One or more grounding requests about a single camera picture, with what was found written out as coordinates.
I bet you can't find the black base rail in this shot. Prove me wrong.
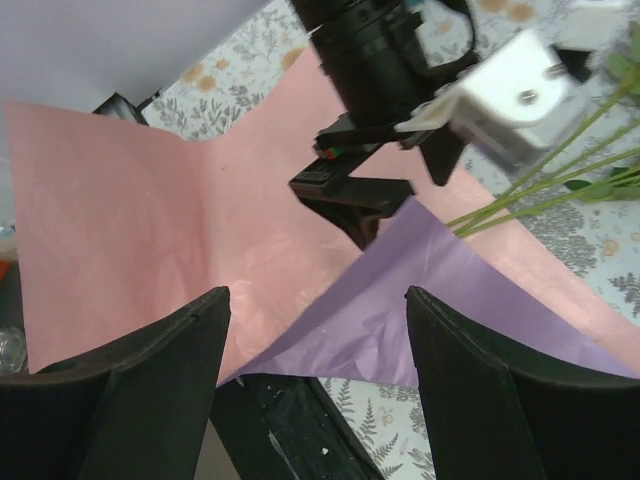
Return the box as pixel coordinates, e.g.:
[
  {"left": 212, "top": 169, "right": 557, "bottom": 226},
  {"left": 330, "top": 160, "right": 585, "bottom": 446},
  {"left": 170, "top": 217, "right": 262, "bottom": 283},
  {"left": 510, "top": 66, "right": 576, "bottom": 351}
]
[{"left": 210, "top": 374, "right": 383, "bottom": 480}]

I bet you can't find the artificial flower bouquet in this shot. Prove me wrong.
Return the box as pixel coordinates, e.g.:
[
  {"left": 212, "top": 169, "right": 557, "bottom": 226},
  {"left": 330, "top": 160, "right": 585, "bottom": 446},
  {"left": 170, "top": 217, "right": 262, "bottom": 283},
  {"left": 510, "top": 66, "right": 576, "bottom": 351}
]
[{"left": 447, "top": 46, "right": 639, "bottom": 238}]

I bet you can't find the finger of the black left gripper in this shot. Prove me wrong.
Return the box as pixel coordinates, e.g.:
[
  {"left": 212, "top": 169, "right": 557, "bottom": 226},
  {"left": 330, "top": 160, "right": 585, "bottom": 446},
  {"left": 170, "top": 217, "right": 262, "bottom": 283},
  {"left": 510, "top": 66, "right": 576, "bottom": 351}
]
[
  {"left": 289, "top": 158, "right": 414, "bottom": 250},
  {"left": 419, "top": 124, "right": 467, "bottom": 187}
]

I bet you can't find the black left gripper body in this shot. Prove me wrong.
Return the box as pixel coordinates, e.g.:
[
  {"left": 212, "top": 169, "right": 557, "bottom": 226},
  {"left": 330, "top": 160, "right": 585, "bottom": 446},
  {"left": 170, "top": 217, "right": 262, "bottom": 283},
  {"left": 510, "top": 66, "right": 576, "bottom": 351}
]
[{"left": 292, "top": 0, "right": 478, "bottom": 125}]

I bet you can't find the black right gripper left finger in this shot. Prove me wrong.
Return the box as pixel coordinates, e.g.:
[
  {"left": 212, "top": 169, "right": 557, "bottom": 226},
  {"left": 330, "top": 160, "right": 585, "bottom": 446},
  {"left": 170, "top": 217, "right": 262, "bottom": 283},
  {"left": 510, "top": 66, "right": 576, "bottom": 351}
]
[{"left": 1, "top": 286, "right": 230, "bottom": 479}]

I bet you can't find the floral table mat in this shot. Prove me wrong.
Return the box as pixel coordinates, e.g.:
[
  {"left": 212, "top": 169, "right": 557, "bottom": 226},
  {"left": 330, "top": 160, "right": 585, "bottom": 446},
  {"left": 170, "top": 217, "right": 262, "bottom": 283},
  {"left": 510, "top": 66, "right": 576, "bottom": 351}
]
[{"left": 143, "top": 1, "right": 639, "bottom": 479}]

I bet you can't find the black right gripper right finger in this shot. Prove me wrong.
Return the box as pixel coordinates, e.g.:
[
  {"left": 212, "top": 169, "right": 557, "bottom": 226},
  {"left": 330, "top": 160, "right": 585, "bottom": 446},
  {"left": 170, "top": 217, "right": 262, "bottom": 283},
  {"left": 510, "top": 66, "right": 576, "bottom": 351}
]
[{"left": 405, "top": 286, "right": 639, "bottom": 480}]

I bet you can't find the purple pink wrapping paper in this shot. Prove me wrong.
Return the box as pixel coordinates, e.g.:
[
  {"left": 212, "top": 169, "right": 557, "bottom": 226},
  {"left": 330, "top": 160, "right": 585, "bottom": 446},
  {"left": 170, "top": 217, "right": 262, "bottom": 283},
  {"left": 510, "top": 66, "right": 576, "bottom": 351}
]
[{"left": 4, "top": 51, "right": 639, "bottom": 387}]

